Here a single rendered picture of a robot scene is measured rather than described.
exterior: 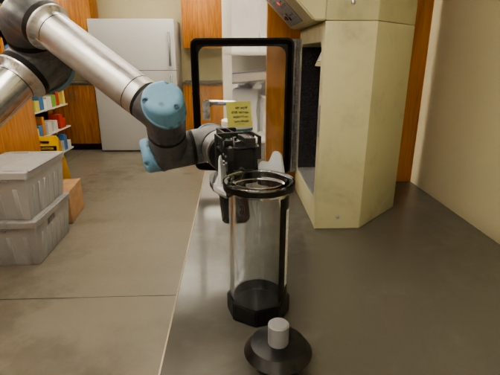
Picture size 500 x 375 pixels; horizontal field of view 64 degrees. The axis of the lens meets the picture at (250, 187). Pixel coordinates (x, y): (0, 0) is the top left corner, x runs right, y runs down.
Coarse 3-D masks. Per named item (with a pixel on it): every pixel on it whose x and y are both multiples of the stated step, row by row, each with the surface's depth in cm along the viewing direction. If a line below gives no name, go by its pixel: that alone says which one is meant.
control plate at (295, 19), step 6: (270, 0) 103; (276, 0) 97; (282, 0) 91; (276, 6) 103; (282, 6) 97; (288, 6) 91; (282, 12) 103; (288, 12) 96; (294, 12) 91; (288, 18) 102; (294, 18) 96; (300, 18) 91; (294, 24) 102
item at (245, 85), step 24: (216, 48) 116; (240, 48) 115; (264, 48) 114; (216, 72) 118; (240, 72) 117; (264, 72) 116; (192, 96) 121; (216, 96) 120; (240, 96) 119; (264, 96) 118; (216, 120) 123; (240, 120) 122; (264, 120) 120; (264, 144) 123
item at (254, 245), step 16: (240, 176) 62; (256, 176) 64; (272, 176) 63; (288, 176) 61; (256, 192) 54; (272, 192) 55; (240, 208) 57; (256, 208) 56; (272, 208) 56; (240, 224) 58; (256, 224) 57; (272, 224) 57; (240, 240) 59; (256, 240) 58; (272, 240) 58; (240, 256) 59; (256, 256) 58; (272, 256) 59; (240, 272) 60; (256, 272) 59; (272, 272) 60; (240, 288) 61; (256, 288) 60; (272, 288) 61; (240, 304) 62; (256, 304) 61; (272, 304) 62
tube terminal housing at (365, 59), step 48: (336, 0) 81; (384, 0) 83; (336, 48) 84; (384, 48) 87; (336, 96) 87; (384, 96) 92; (336, 144) 91; (384, 144) 98; (336, 192) 94; (384, 192) 104
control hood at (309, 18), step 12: (288, 0) 87; (300, 0) 81; (312, 0) 81; (324, 0) 81; (276, 12) 110; (300, 12) 86; (312, 12) 82; (324, 12) 82; (288, 24) 110; (300, 24) 96; (312, 24) 92
